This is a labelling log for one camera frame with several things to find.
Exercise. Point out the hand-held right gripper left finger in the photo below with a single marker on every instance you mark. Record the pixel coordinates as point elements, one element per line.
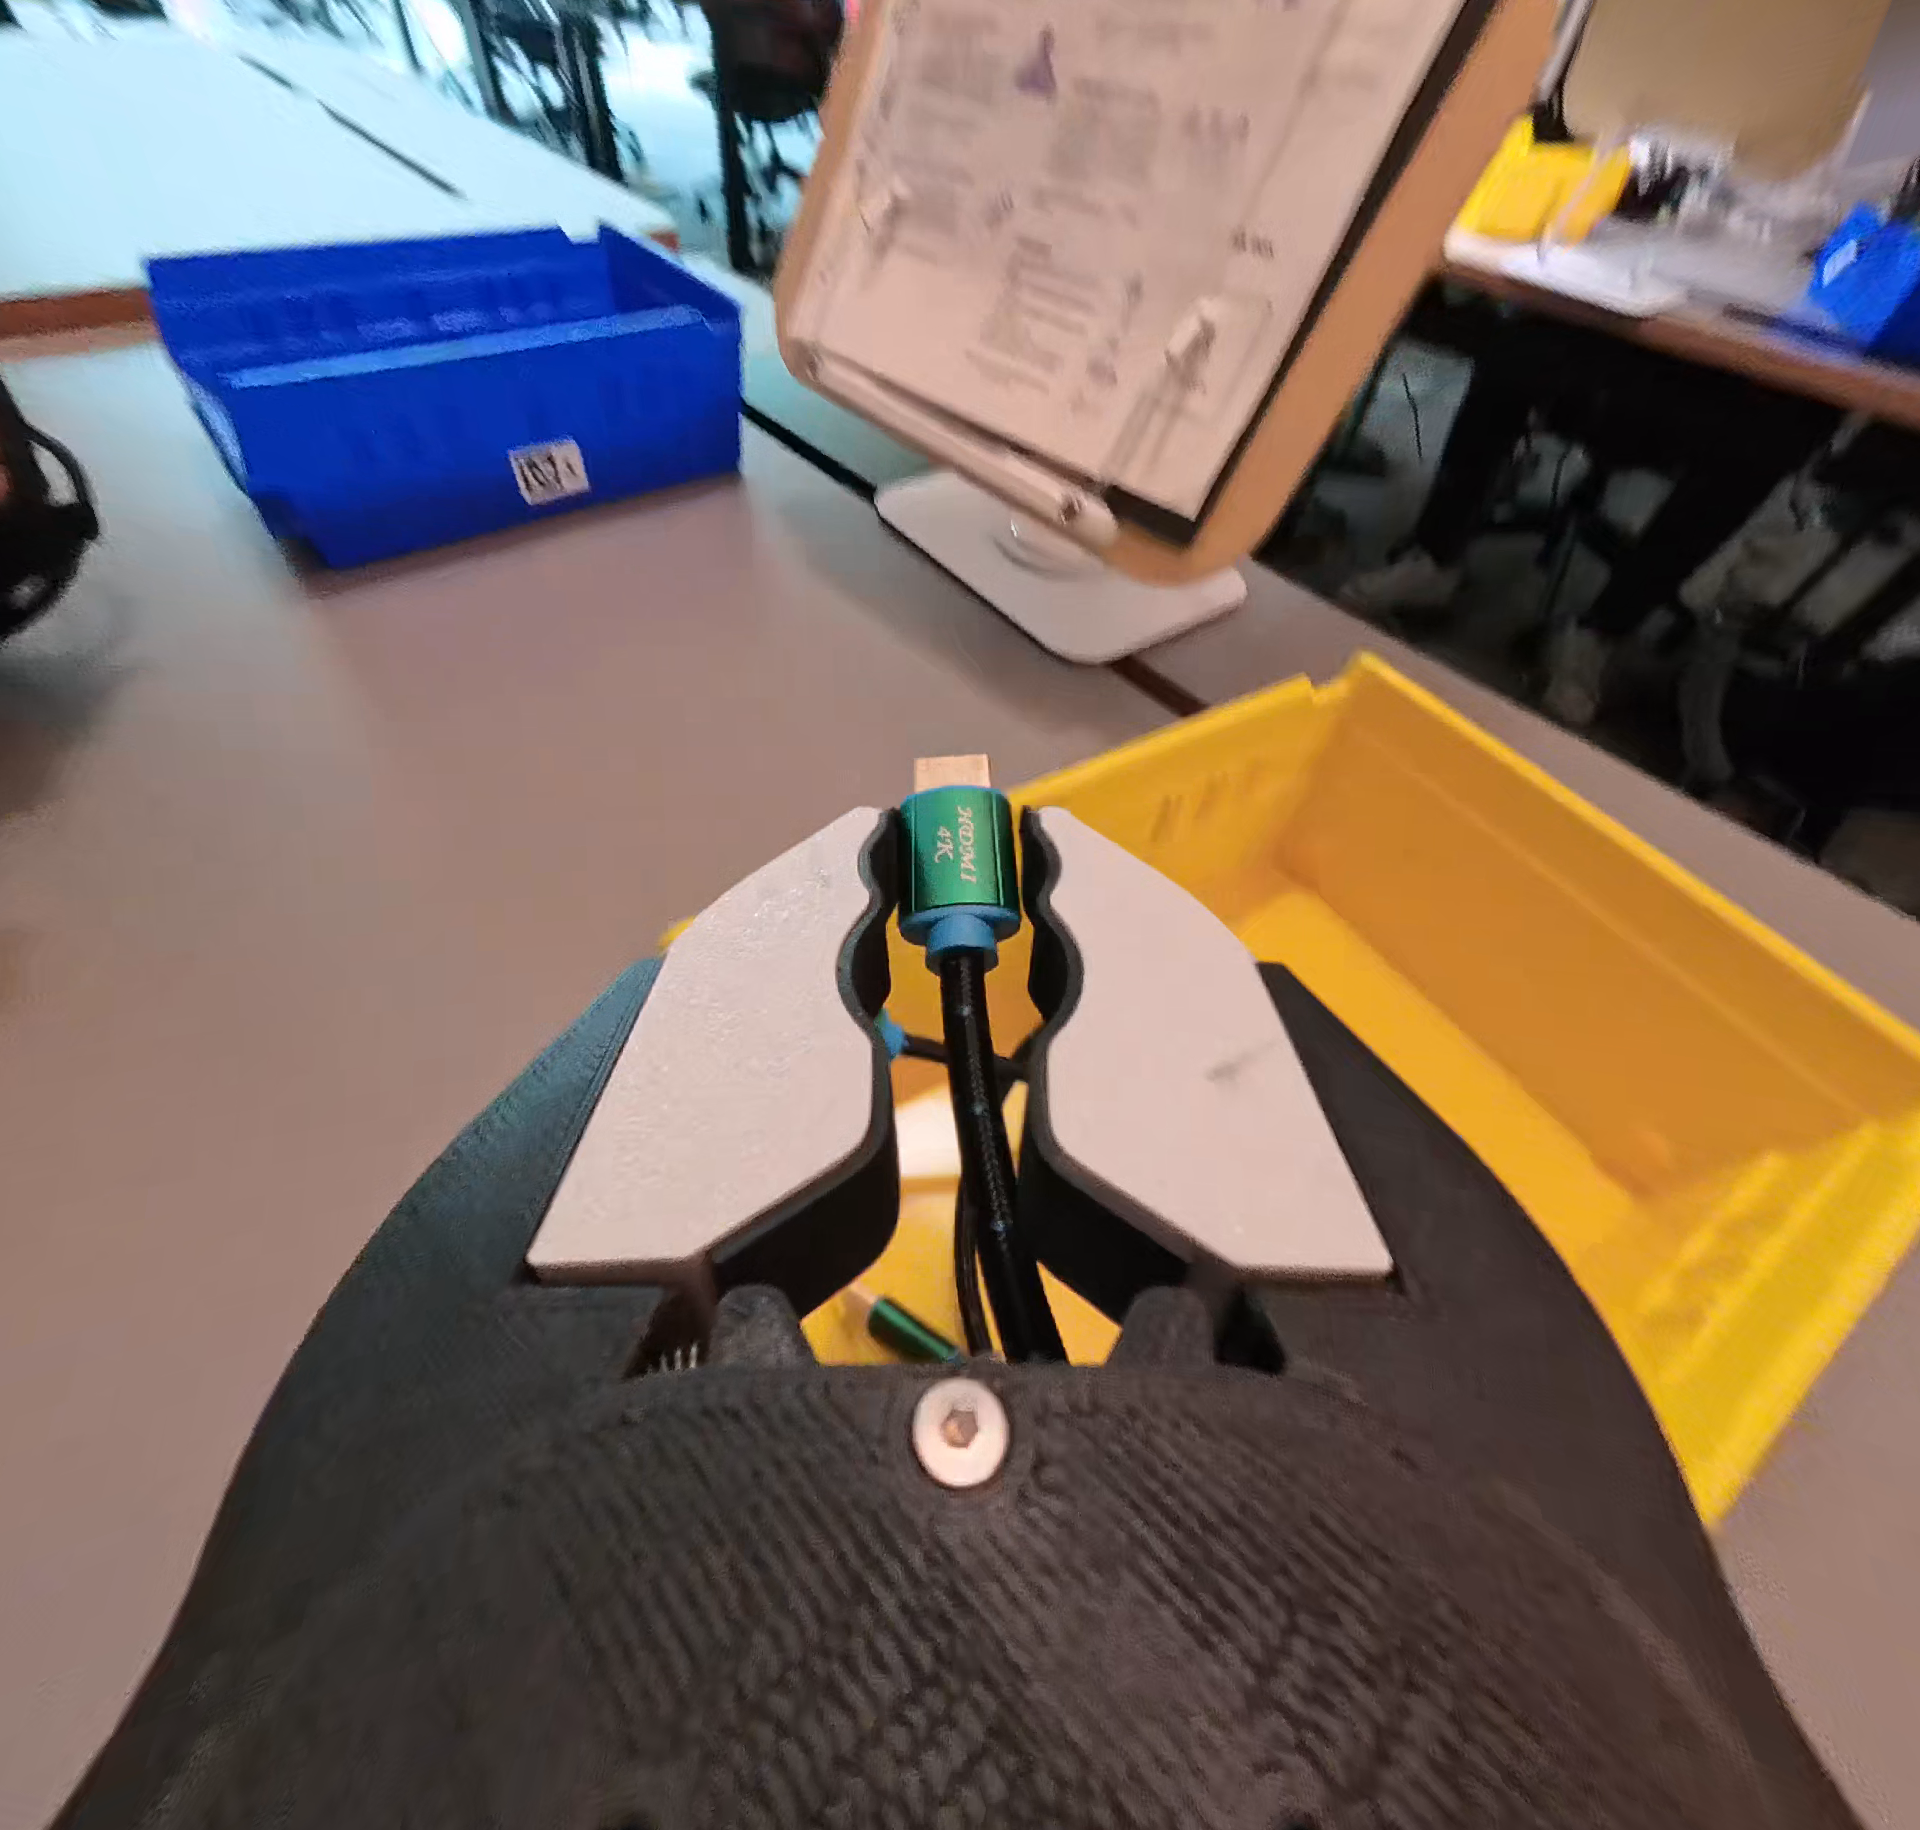
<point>704,1078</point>

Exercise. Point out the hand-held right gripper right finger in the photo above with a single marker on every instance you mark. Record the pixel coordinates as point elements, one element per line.
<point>1201,1094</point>

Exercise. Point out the yellow plastic bin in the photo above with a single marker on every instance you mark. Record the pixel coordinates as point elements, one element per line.
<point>1501,960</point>

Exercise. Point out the blue plastic bin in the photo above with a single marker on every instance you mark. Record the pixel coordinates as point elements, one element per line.
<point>452,406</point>

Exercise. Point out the white table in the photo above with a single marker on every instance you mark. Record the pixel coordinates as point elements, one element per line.
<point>227,135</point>

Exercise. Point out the document holder stand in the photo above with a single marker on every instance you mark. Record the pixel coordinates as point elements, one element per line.
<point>1381,300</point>

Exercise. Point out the printed paper sheet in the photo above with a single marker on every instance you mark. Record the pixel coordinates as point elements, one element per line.
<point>1111,180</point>

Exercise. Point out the cluttered wooden workbench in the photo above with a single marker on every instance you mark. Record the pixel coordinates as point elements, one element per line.
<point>1695,315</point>

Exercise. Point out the yellow box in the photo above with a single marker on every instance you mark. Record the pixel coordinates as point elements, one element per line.
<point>1531,187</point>

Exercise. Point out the small blue bin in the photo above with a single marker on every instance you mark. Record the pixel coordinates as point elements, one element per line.
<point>1877,285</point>

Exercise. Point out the brown cardboard sheet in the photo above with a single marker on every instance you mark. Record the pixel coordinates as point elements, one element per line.
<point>1725,30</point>

